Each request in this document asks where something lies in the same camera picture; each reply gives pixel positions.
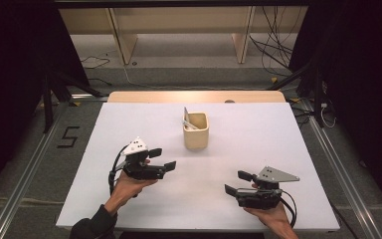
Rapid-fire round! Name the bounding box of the person's right hand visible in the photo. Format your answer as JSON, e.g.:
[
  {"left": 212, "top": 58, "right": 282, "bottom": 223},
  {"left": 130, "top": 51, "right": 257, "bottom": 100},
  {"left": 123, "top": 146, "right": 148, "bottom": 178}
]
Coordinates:
[{"left": 244, "top": 202, "right": 291, "bottom": 230}]

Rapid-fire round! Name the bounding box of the white foam board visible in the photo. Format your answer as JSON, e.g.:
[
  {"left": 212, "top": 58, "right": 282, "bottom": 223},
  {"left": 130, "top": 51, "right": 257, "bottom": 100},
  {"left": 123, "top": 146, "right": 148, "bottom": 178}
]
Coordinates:
[{"left": 55, "top": 102, "right": 341, "bottom": 232}]

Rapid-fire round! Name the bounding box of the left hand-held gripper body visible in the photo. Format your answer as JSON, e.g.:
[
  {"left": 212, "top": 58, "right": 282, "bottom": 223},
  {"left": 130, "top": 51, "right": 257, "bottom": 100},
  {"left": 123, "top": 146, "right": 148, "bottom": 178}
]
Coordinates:
[{"left": 121, "top": 136, "right": 166, "bottom": 181}]

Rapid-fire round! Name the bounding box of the white cable with plug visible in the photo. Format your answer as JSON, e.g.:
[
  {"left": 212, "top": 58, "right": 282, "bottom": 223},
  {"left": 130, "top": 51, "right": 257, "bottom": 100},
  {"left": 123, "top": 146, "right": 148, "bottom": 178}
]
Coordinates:
[{"left": 319, "top": 103, "right": 337, "bottom": 129}]

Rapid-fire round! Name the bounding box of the beige wooden shelf unit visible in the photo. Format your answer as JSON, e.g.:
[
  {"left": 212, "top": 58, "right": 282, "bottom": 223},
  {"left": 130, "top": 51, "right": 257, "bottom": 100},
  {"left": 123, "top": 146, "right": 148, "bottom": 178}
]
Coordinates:
[{"left": 59, "top": 6, "right": 309, "bottom": 66}]

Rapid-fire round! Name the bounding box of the dark curtain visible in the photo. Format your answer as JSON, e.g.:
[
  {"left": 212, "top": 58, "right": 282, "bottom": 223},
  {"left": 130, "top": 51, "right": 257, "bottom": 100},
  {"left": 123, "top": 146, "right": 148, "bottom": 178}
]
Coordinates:
[
  {"left": 0, "top": 0, "right": 92, "bottom": 204},
  {"left": 291, "top": 0, "right": 382, "bottom": 220}
]

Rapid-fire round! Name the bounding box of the thin black floor cable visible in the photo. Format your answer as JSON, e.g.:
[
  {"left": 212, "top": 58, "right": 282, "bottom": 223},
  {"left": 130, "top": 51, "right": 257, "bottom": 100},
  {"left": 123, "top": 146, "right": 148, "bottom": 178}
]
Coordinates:
[{"left": 80, "top": 55, "right": 111, "bottom": 70}]

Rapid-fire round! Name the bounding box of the aluminium floor rail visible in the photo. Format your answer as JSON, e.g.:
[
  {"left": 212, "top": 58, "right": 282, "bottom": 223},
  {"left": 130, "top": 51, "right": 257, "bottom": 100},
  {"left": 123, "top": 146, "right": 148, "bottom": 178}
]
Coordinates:
[
  {"left": 301, "top": 100, "right": 382, "bottom": 239},
  {"left": 0, "top": 103, "right": 66, "bottom": 239}
]

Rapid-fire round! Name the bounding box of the right hand-held gripper black cable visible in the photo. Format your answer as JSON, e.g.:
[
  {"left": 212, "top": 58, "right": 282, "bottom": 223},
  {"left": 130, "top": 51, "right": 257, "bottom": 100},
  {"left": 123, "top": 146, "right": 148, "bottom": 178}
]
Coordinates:
[{"left": 280, "top": 189, "right": 298, "bottom": 229}]

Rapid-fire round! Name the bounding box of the person's left hand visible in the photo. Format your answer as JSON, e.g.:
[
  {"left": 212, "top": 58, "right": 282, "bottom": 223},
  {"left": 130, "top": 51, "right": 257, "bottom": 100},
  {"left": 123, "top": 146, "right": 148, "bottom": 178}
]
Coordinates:
[{"left": 105, "top": 172, "right": 158, "bottom": 213}]

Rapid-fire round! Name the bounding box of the black cable bundle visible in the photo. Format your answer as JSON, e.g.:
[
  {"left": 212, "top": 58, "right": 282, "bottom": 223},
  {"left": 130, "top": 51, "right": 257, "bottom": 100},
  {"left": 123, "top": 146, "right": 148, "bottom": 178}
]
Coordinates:
[{"left": 248, "top": 6, "right": 296, "bottom": 73}]

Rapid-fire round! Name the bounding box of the black metal stand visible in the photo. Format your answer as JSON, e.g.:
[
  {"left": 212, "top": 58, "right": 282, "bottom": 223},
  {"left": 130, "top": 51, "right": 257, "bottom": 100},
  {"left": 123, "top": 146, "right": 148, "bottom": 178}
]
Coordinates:
[{"left": 267, "top": 56, "right": 329, "bottom": 128}]

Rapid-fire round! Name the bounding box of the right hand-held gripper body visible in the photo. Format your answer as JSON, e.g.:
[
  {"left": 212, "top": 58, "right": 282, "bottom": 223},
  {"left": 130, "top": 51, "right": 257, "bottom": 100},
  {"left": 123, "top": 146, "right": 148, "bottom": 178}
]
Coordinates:
[{"left": 236, "top": 165, "right": 301, "bottom": 210}]

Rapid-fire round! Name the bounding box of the beige square cup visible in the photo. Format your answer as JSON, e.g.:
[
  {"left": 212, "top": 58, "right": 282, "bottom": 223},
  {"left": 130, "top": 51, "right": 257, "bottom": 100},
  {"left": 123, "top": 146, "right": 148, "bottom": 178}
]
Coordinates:
[{"left": 182, "top": 112, "right": 210, "bottom": 150}]

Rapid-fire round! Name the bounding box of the white marker pen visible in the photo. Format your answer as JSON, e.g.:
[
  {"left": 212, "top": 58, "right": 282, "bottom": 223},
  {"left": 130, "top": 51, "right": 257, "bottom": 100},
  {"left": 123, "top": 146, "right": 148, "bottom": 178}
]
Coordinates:
[{"left": 182, "top": 119, "right": 201, "bottom": 131}]

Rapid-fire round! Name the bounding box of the black tripod stand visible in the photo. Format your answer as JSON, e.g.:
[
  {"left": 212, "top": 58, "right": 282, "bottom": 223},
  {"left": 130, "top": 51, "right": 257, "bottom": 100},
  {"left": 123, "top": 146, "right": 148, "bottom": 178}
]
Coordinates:
[{"left": 41, "top": 71, "right": 103, "bottom": 133}]

